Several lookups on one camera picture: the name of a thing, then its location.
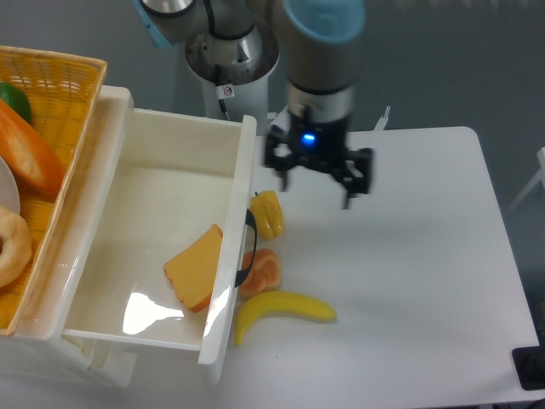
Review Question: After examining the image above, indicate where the white upper drawer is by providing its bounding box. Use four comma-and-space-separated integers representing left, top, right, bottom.
64, 109, 256, 370

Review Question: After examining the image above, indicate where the yellow woven basket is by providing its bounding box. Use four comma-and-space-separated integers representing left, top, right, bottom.
1, 46, 107, 337

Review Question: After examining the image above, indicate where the green toy vegetable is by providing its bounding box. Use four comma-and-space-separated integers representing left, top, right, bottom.
0, 82, 32, 124

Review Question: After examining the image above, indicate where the white plate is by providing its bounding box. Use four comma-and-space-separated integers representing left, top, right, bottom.
0, 158, 20, 214

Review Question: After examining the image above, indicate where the yellow toy bell pepper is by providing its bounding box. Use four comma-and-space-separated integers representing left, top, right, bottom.
250, 190, 284, 240

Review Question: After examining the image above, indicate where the orange toy bread slice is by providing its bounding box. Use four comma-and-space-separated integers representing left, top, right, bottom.
163, 224, 223, 313

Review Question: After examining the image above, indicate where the black device at table edge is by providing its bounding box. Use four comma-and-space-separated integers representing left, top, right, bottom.
512, 346, 544, 391

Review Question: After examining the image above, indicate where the yellow toy banana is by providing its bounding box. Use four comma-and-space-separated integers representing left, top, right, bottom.
234, 291, 337, 346

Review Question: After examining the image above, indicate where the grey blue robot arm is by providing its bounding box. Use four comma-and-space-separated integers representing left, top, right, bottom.
134, 1, 373, 199

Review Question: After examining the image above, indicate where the orange toy baguette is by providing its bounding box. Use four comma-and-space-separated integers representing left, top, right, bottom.
1, 101, 65, 198

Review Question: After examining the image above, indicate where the beige toy donut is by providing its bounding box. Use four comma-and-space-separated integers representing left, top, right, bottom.
1, 206, 32, 287

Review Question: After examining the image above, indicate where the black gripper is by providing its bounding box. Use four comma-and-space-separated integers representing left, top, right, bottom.
263, 107, 374, 210

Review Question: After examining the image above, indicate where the black drawer handle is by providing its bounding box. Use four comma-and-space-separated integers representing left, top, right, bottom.
234, 207, 259, 289

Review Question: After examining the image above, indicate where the orange toy croissant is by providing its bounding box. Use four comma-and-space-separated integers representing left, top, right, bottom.
238, 248, 282, 298

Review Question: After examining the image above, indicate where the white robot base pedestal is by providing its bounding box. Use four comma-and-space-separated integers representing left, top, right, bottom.
185, 22, 279, 135

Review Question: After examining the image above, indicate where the white metal bracket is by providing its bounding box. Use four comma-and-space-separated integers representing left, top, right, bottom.
374, 106, 391, 131

